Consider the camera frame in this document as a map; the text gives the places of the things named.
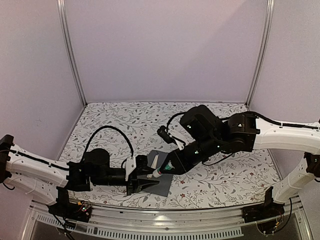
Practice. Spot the floral patterned table mat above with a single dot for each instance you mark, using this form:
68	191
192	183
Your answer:
153	128

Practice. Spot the aluminium slotted front rail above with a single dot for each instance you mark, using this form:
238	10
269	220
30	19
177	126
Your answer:
119	223

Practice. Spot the beige lined letter paper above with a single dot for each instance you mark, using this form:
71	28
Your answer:
153	166

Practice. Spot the right aluminium frame post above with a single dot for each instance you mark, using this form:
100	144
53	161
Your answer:
262	51

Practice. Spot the left aluminium frame post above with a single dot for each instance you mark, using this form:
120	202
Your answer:
61	7

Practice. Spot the green glue stick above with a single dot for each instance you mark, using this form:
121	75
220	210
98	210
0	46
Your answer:
167	169

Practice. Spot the grey-blue envelope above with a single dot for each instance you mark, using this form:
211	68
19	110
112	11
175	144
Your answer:
163	187

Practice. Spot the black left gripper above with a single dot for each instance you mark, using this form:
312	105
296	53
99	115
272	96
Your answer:
136	185

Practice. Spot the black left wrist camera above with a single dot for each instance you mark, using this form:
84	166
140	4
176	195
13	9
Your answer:
141	162

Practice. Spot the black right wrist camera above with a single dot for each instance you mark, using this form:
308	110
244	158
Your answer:
162	132

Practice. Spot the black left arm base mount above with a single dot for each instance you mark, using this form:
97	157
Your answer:
80	211

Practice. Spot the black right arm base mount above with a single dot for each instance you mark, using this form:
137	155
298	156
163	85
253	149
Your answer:
267	209

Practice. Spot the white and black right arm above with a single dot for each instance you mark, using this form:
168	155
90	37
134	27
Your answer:
245	132

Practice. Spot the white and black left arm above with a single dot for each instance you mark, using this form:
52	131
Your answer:
49	182

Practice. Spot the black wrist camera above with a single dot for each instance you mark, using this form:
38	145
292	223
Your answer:
141	162
162	132

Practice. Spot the aluminium frame post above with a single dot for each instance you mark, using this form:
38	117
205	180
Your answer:
262	51
61	7

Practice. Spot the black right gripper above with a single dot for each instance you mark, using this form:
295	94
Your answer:
180	166

